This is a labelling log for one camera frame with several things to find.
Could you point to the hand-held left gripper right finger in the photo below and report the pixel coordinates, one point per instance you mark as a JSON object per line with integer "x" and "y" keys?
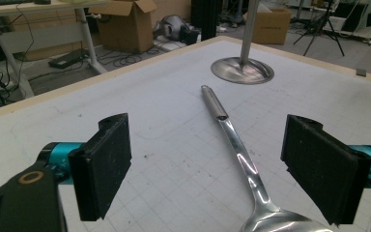
{"x": 322, "y": 167}

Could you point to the grey and black headset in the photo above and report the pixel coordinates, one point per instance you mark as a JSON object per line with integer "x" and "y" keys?
{"x": 175, "y": 29}

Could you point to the white desk with metal legs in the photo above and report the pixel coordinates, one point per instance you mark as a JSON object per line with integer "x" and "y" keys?
{"x": 45, "y": 29}

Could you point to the metal stand with round base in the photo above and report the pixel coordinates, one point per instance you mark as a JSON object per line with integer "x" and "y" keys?
{"x": 246, "y": 61}

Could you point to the stainless steel ladle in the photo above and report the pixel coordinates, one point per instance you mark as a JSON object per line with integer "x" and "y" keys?
{"x": 248, "y": 167}

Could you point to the open cardboard box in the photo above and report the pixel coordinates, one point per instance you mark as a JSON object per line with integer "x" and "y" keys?
{"x": 127, "y": 25}

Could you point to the small grey clip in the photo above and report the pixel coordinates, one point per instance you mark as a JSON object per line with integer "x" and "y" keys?
{"x": 361, "y": 72}

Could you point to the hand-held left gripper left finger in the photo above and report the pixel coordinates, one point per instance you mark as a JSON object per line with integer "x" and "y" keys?
{"x": 101, "y": 170}

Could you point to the black power adapter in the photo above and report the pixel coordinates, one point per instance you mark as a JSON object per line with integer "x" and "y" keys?
{"x": 67, "y": 58}

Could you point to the black camera tripod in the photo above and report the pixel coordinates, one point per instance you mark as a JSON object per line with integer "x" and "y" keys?
{"x": 322, "y": 27}

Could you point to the closed cardboard box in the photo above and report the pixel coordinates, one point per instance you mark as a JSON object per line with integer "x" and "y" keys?
{"x": 272, "y": 25}

